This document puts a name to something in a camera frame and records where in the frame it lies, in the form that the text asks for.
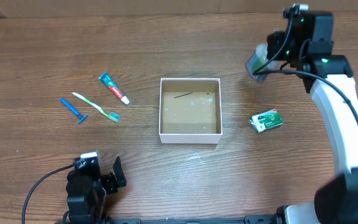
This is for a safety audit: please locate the clear pump soap bottle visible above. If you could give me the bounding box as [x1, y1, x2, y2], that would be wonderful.
[246, 44, 268, 82]

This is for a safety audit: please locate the green soap bar packet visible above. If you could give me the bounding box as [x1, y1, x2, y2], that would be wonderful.
[249, 109, 283, 133]

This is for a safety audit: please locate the red green toothpaste tube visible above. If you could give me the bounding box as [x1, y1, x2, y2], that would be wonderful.
[99, 72, 130, 105]

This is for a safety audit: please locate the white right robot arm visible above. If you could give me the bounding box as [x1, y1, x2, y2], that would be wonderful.
[267, 4, 358, 223]

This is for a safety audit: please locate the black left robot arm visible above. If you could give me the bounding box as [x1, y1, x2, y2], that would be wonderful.
[63, 153, 127, 223]

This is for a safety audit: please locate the green white toothbrush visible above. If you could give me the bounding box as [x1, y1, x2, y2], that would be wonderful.
[72, 92, 121, 123]

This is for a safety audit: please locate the blue disposable razor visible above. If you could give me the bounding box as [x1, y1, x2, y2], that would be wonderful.
[60, 98, 88, 124]

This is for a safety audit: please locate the white cardboard box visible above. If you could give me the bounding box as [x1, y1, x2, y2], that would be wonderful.
[158, 78, 223, 144]

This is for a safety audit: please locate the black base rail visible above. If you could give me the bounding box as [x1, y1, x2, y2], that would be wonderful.
[107, 215, 283, 224]

